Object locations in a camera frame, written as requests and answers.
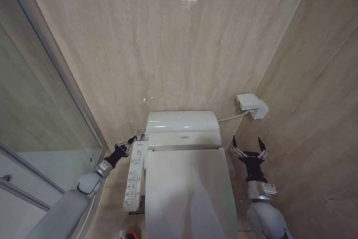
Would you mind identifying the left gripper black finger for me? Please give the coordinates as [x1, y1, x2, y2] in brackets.
[126, 135, 142, 156]
[115, 135, 138, 148]

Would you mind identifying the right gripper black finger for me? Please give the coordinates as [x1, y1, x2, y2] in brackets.
[257, 137, 270, 160]
[231, 135, 247, 160]

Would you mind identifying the white toilet tank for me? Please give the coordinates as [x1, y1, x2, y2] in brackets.
[145, 110, 219, 135]

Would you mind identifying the white toilet lid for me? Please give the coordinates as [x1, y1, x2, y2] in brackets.
[144, 146, 239, 239]

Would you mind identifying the red white toilet brush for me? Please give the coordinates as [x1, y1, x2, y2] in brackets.
[118, 229, 146, 239]

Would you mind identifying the white bidet control panel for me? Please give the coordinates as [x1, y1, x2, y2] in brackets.
[123, 140, 149, 212]

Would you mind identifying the white plug box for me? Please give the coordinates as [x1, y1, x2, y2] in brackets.
[249, 99, 270, 120]

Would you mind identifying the white bidet seat housing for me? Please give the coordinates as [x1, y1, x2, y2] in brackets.
[147, 132, 224, 152]

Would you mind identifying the glass shower door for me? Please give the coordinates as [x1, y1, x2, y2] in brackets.
[0, 0, 110, 168]

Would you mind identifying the white power cord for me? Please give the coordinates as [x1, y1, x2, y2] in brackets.
[217, 110, 249, 123]

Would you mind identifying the white wall socket cover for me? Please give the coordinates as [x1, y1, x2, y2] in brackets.
[235, 92, 260, 110]

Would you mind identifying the white shower base frame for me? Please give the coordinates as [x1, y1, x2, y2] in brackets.
[0, 140, 69, 239]

